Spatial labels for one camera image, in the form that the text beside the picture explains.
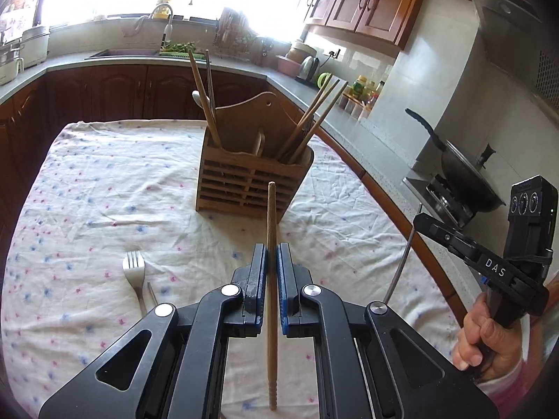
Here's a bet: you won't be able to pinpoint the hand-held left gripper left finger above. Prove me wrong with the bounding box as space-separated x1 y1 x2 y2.
38 243 269 419

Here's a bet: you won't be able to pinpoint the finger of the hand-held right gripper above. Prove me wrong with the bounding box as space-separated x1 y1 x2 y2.
413 213 481 267

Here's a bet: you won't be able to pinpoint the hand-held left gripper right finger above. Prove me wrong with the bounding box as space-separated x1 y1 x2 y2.
276 243 499 419

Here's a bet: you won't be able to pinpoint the light wooden chopstick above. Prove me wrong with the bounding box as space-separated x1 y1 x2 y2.
279 79 341 160
290 81 350 164
268 182 279 411
188 49 223 148

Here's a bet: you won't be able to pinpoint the wooden utensil holder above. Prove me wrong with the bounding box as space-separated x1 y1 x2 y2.
196 91 315 225

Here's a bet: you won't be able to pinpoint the dark thin chopstick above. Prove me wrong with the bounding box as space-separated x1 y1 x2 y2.
301 73 329 136
204 49 217 116

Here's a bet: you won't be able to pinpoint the person's right hand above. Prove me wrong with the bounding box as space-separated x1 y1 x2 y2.
452 292 531 380

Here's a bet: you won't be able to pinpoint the gas stove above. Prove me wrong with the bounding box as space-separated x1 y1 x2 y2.
402 172 481 230

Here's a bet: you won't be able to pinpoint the black wok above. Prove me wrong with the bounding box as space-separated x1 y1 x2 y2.
404 108 507 214

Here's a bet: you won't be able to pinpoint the metal fork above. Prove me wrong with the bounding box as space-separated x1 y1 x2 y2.
122 251 149 317

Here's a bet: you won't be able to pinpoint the spice jar rack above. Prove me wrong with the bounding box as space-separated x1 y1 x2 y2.
338 94 372 119

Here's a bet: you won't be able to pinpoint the condiment bottle cluster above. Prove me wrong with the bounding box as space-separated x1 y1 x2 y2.
349 74 387 110

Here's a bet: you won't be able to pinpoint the white floral tablecloth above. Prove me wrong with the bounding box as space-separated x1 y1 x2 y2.
0 119 464 419

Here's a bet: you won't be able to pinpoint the steel range hood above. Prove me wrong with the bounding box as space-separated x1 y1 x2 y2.
464 0 559 110

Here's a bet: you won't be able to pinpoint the grey kitchen countertop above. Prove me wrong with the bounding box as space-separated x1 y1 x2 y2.
0 50 437 228

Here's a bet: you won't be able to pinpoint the stainless steel kettle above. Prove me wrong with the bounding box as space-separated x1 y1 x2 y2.
296 56 319 83

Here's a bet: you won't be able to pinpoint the pink basin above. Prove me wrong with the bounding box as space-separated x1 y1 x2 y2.
276 54 302 77

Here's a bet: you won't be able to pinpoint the beige pot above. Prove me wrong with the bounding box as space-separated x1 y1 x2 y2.
286 39 317 64

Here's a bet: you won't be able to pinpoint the wooden upper cabinets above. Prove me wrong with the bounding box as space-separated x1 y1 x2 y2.
303 0 426 49

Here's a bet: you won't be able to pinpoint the wooden base cabinets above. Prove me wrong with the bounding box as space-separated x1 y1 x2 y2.
0 65 477 315

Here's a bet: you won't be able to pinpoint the dish drying rack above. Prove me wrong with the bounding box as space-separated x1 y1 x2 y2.
213 6 263 64

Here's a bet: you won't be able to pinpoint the green colander with vegetables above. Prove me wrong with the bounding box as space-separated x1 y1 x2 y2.
159 41 206 59

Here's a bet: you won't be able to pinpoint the kitchen sink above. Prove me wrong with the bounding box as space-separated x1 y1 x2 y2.
85 48 160 61

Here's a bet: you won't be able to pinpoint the chrome kitchen faucet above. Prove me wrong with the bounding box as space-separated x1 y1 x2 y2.
151 3 174 51

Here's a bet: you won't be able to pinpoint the white pot with lid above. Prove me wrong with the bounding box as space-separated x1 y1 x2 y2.
20 25 51 69

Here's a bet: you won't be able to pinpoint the stainless steel pot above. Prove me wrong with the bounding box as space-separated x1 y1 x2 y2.
0 44 22 86

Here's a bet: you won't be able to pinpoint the tropical fruit wall poster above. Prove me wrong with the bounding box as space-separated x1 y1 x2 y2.
0 0 40 40

